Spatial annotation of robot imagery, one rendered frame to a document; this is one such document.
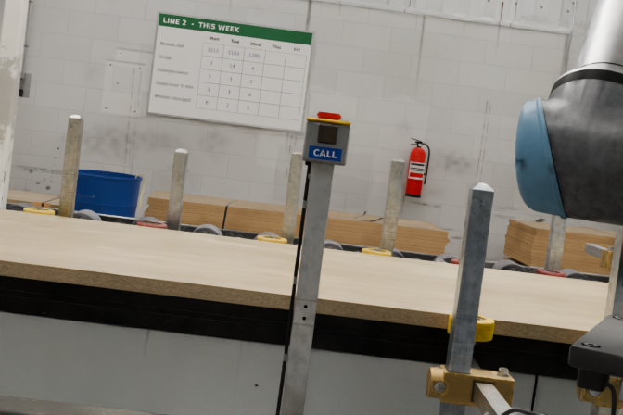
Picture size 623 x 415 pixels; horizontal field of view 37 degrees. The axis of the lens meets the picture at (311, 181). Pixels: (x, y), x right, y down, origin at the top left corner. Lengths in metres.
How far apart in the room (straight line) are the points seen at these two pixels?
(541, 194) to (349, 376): 0.89
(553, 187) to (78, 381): 1.11
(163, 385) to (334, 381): 0.32
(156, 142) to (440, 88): 2.68
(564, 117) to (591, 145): 0.04
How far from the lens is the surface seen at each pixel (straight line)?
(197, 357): 1.76
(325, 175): 1.48
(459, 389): 1.55
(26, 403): 1.63
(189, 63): 8.61
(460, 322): 1.53
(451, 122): 8.80
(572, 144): 0.92
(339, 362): 1.75
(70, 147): 2.65
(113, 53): 8.71
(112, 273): 1.72
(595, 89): 0.96
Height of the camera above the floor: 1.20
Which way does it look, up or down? 3 degrees down
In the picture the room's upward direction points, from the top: 7 degrees clockwise
